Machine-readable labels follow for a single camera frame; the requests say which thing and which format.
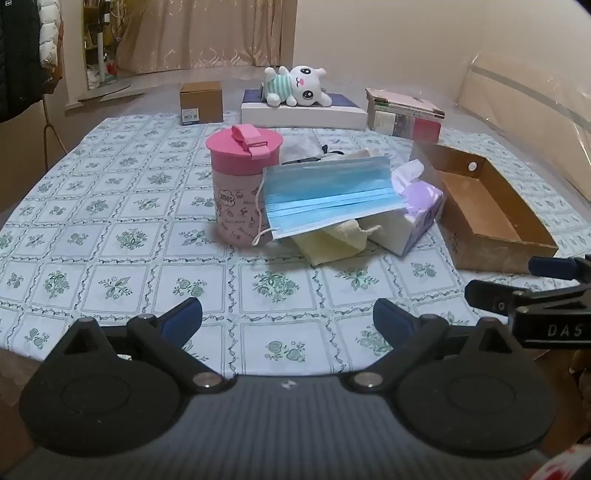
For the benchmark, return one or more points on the plastic-wrapped wooden headboard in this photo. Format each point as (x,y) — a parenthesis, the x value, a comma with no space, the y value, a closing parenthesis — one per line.
(531,106)

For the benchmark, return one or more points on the flat white and blue box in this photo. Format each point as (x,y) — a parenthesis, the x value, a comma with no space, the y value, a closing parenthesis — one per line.
(300,119)

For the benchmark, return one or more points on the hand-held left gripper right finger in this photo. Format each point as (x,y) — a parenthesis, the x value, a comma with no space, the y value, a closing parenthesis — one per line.
(392,319)

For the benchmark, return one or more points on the white book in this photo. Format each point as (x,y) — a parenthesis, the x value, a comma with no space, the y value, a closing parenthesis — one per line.
(383,122)

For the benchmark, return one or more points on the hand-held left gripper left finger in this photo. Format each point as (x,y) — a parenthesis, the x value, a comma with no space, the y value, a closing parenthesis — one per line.
(182,319)

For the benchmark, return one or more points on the blue face mask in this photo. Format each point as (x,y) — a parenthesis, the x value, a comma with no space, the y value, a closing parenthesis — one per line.
(323,198)

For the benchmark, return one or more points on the black jacket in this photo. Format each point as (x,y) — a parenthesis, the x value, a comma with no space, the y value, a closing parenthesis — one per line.
(21,55)

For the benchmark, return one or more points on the mattress in clear plastic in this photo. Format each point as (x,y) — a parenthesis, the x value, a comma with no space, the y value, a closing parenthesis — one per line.
(152,92)

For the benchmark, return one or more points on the cluttered bookshelf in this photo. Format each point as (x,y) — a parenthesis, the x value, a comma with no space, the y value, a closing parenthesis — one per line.
(99,46)

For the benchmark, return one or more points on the beige curtain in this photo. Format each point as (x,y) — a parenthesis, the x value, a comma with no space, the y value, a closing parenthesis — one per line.
(207,32)

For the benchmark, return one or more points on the floral printed sheet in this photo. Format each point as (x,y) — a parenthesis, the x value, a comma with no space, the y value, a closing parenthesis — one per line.
(115,240)

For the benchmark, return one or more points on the white plush toy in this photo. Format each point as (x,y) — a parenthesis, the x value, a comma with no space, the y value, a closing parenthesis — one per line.
(302,85)

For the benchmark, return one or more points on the red white printed cloth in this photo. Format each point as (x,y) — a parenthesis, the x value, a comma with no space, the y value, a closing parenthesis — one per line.
(558,468)

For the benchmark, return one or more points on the pink book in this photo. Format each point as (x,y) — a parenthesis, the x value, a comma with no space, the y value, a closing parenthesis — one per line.
(401,99)

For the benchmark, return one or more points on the white sock black trim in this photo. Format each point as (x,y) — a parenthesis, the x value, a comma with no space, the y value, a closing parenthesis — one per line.
(300,148)

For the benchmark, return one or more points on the small closed cardboard box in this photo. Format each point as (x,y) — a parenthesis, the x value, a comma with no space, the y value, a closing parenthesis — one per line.
(201,104)

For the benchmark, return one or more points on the purple tissue box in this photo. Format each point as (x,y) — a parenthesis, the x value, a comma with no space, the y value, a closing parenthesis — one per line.
(422,210)

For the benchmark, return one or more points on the yellow terry cloth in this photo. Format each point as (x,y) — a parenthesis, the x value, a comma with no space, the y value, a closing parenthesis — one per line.
(323,247)

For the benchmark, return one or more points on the red book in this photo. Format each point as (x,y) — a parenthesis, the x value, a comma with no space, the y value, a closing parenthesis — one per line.
(427,130)

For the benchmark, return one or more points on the grey book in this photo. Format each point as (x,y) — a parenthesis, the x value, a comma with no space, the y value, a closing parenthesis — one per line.
(405,125)

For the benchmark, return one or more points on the white puffer jacket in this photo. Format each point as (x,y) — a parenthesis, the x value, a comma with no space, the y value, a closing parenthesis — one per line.
(50,32)

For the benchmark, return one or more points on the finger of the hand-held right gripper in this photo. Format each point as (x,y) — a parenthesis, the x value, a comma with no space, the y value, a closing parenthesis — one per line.
(489,295)
(554,266)

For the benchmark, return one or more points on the pink lidded cup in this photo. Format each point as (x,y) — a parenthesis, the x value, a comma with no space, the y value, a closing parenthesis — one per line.
(233,203)

